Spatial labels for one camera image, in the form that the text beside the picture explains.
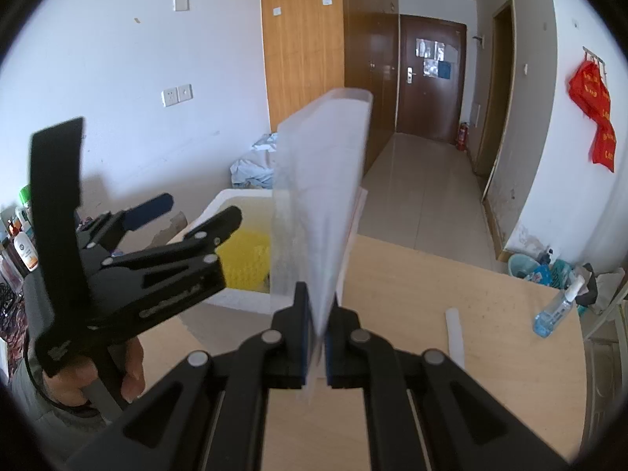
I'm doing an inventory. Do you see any yellow foam fruit net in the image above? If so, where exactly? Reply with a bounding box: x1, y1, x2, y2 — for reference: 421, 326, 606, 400
217, 228, 270, 294

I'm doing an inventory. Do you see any clear zip plastic bag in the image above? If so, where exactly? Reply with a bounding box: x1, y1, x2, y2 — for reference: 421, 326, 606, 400
270, 88, 372, 398

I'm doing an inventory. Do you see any person's left hand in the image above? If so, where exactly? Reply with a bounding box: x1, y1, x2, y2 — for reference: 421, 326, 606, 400
42, 337, 146, 407

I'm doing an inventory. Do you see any white styrofoam box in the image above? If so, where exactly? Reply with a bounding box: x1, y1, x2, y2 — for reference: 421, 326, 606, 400
170, 189, 281, 315

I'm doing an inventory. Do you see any white foam tube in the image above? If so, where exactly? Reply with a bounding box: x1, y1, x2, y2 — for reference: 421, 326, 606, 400
445, 307, 465, 369

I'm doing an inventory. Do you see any white lotion bottle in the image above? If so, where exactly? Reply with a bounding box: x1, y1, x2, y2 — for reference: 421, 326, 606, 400
14, 232, 39, 272

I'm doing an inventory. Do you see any blue covered bundle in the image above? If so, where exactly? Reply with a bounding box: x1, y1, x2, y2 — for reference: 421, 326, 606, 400
230, 133, 277, 189

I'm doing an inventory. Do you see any blue spray bottle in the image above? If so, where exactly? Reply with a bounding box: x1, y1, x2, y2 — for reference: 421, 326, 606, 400
532, 276, 586, 338

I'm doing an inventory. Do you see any light blue waste bin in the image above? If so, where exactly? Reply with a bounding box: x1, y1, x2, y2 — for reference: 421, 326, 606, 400
507, 250, 573, 289

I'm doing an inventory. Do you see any wooden wardrobe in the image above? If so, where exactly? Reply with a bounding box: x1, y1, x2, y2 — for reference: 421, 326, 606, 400
261, 0, 399, 168

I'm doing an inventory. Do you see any red fire extinguisher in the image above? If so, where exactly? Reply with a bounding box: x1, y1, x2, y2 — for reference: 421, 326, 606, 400
456, 122, 469, 151

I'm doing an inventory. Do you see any dark brown entrance door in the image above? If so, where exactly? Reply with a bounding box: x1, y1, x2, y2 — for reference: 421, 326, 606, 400
397, 15, 467, 144

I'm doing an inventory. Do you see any white wall socket pair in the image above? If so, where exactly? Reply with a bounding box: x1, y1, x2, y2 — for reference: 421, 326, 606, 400
161, 84, 194, 108

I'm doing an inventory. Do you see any white wall switch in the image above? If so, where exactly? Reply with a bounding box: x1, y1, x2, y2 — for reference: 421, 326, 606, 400
172, 0, 190, 12

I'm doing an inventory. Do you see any side doorway frame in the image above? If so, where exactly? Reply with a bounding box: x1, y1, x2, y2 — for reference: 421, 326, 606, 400
475, 0, 516, 200

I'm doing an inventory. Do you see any wall coat hook rack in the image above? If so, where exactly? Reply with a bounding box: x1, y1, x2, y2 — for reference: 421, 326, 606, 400
582, 47, 606, 72

